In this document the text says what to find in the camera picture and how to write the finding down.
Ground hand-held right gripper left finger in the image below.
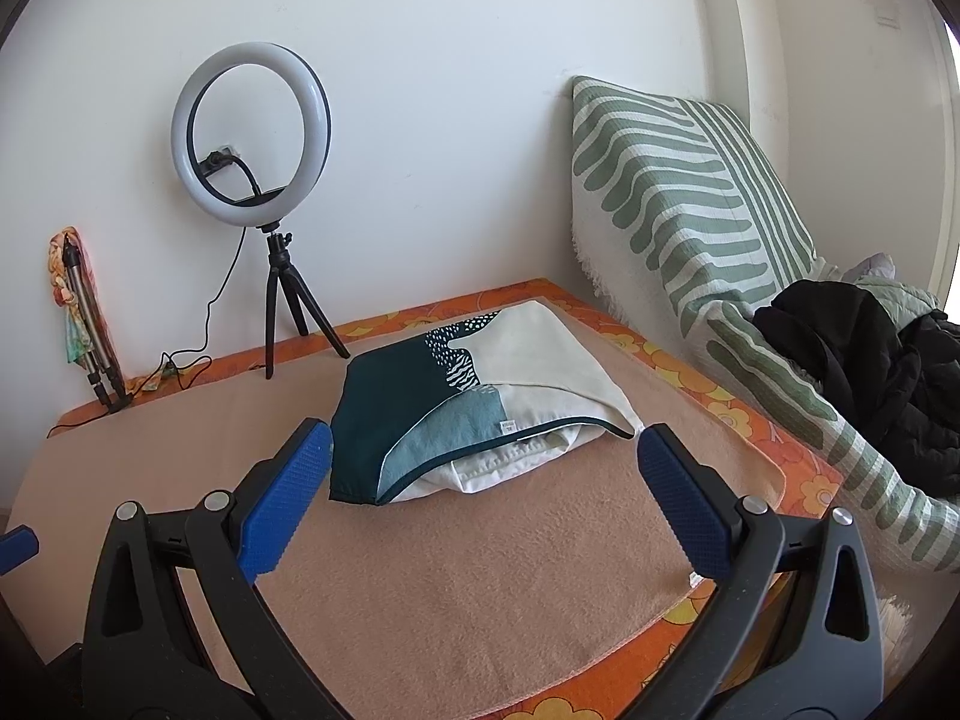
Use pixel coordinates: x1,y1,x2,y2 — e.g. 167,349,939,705
81,416,353,720

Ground white ring light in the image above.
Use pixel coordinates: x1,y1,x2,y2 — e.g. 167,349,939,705
170,41,332,230

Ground orange floral bed sheet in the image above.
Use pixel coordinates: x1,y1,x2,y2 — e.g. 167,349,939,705
56,277,848,720

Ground white teal printed t-shirt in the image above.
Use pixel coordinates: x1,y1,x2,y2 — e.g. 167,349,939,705
328,300,646,507

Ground black jacket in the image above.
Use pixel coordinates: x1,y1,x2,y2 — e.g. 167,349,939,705
752,279,960,500

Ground white folded garment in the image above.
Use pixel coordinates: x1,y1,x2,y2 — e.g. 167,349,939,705
382,424,608,503

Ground green striped white throw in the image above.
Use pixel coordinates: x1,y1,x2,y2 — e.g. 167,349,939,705
570,75,960,578

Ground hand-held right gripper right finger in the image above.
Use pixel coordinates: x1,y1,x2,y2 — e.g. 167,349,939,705
636,424,890,720

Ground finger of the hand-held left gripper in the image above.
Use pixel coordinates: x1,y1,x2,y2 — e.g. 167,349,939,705
0,527,40,575

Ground light green quilted garment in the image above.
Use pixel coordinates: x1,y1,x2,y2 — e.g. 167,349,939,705
847,255,946,316

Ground beige blanket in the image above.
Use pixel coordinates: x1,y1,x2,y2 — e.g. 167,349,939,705
15,307,785,720

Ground black ring light cable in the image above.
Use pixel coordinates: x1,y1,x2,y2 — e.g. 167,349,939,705
46,150,263,440

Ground black mini tripod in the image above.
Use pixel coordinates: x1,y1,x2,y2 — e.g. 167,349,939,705
259,221,352,381

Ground colourful floral scarf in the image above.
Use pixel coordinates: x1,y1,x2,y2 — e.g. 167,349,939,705
49,225,117,365

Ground folded silver tripod stand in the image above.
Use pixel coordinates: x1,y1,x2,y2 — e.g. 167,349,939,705
64,240,130,413

